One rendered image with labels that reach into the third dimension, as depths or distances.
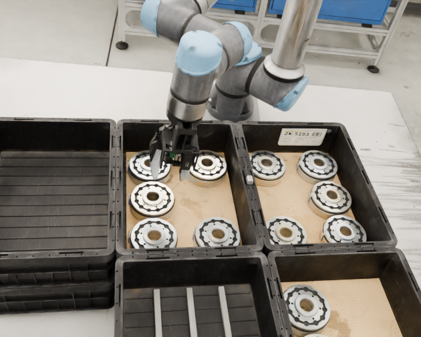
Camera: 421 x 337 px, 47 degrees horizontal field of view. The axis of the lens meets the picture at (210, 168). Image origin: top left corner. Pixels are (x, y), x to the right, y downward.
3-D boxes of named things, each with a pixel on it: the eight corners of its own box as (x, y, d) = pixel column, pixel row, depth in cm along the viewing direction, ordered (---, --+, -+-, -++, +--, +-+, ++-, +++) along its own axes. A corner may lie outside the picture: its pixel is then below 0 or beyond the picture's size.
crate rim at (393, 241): (233, 127, 127) (234, 120, 126) (340, 128, 133) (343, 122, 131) (263, 257, 100) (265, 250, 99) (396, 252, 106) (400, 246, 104)
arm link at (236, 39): (212, 5, 96) (180, 23, 88) (260, 28, 93) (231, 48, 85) (204, 40, 101) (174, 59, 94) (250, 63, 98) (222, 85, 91)
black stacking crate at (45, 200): (-3, 152, 123) (-12, 118, 115) (116, 153, 129) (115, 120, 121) (-38, 293, 97) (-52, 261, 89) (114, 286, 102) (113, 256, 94)
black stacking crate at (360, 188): (228, 153, 134) (235, 122, 126) (329, 154, 139) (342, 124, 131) (254, 280, 107) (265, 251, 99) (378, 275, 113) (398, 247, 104)
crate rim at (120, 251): (116, 125, 122) (116, 118, 120) (233, 127, 127) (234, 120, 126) (115, 262, 95) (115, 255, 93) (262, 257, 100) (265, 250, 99)
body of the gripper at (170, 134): (158, 171, 97) (167, 126, 88) (156, 141, 103) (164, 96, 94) (195, 173, 99) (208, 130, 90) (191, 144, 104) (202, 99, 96)
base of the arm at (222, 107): (210, 87, 161) (214, 62, 154) (254, 96, 161) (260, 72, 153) (202, 117, 151) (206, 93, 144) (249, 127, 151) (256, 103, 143)
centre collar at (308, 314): (291, 295, 100) (292, 294, 100) (313, 294, 101) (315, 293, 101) (297, 318, 97) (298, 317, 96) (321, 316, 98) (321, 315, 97)
